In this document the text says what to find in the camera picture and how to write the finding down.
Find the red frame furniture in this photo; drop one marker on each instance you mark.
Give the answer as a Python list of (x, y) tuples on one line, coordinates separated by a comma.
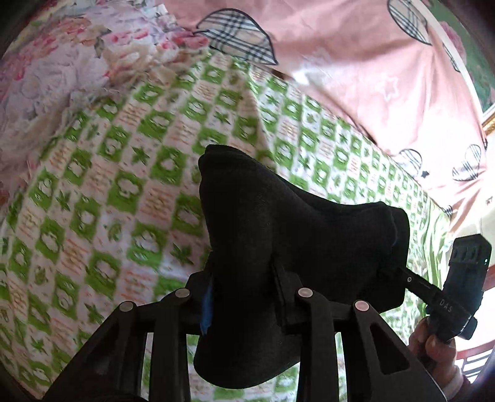
[(477, 361)]

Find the framed green floral picture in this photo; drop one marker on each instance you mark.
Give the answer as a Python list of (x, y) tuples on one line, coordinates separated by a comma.
[(477, 65)]

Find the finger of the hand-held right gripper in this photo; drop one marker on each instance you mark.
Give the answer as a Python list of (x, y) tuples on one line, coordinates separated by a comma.
[(415, 284)]

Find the black pants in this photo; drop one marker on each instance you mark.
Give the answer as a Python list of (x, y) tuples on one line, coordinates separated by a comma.
[(290, 232)]

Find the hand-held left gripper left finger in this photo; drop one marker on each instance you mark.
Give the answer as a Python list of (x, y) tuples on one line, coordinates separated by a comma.
[(207, 313)]

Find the person's right forearm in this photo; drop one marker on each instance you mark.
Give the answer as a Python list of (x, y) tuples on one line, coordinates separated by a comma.
[(455, 389)]

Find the person's right hand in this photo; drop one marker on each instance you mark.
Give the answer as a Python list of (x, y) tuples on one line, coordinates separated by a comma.
[(437, 355)]

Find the green checkered bed sheet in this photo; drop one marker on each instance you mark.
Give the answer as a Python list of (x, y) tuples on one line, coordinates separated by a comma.
[(96, 193)]

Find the pink quilt with plaid hearts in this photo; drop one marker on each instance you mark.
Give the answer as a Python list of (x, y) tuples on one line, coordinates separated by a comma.
[(348, 77)]

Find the pale floral blanket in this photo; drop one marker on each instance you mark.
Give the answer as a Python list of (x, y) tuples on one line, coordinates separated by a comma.
[(58, 77)]

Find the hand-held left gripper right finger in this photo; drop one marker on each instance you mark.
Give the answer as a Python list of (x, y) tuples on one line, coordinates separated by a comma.
[(288, 305)]

